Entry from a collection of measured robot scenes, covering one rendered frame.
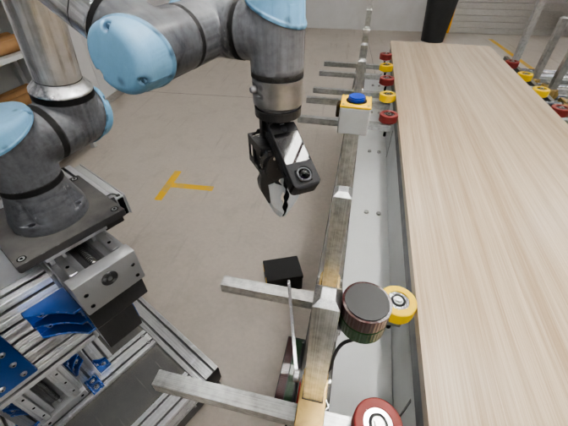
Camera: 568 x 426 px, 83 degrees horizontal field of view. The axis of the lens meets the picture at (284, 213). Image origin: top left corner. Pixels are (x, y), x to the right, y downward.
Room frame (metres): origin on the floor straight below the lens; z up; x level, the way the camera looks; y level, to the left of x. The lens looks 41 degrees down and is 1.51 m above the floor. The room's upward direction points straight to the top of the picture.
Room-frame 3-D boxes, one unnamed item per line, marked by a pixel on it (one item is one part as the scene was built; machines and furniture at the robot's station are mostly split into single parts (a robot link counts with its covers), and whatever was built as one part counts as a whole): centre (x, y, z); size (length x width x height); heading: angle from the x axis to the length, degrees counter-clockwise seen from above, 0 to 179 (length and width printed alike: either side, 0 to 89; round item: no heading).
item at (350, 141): (0.74, -0.17, 0.93); 0.05 x 0.04 x 0.45; 167
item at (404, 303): (0.41, -0.25, 0.85); 0.08 x 0.08 x 0.11
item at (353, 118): (0.73, -0.17, 1.18); 0.07 x 0.07 x 0.08; 77
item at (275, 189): (0.47, 0.02, 1.15); 0.06 x 0.03 x 0.09; 25
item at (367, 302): (0.23, -0.10, 1.07); 0.06 x 0.06 x 0.22; 77
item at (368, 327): (0.23, -0.10, 1.16); 0.06 x 0.06 x 0.02
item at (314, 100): (1.67, -0.33, 0.84); 0.43 x 0.03 x 0.04; 77
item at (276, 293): (0.45, -0.06, 0.84); 0.43 x 0.03 x 0.04; 77
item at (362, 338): (0.23, -0.10, 1.14); 0.06 x 0.06 x 0.02
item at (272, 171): (0.48, 0.01, 1.26); 0.09 x 0.08 x 0.12; 25
